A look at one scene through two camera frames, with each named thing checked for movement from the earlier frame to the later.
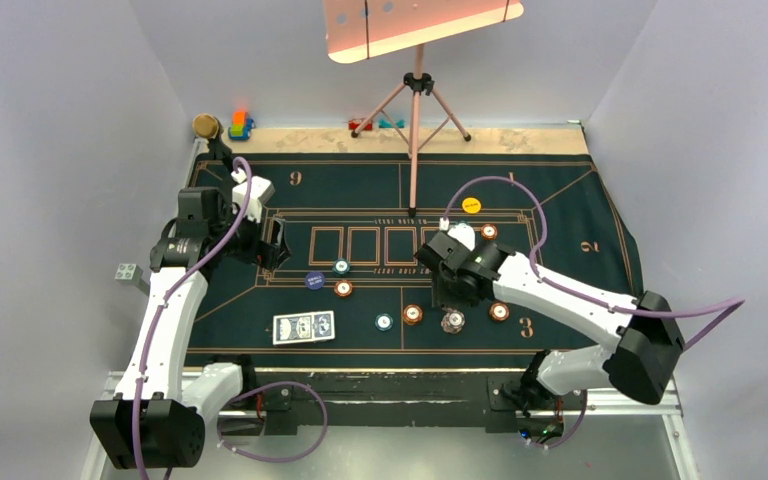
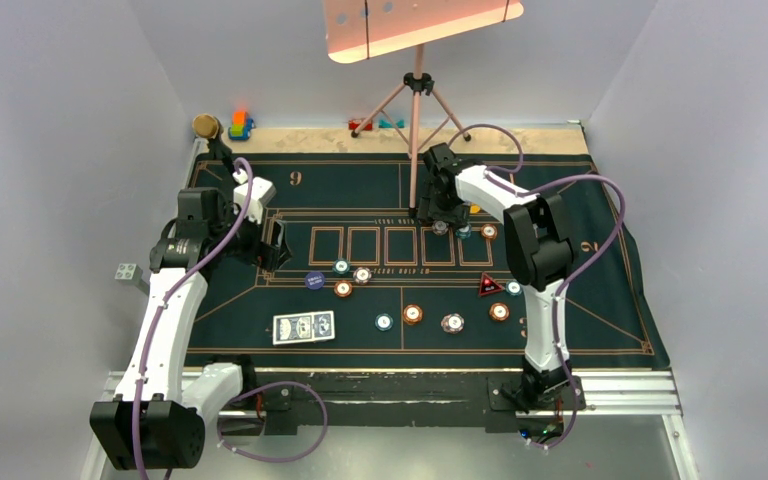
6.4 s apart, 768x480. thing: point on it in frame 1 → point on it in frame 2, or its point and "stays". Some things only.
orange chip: (488, 231) stays
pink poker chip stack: (453, 321) stays
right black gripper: (441, 296) → (459, 215)
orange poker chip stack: (412, 314) stays
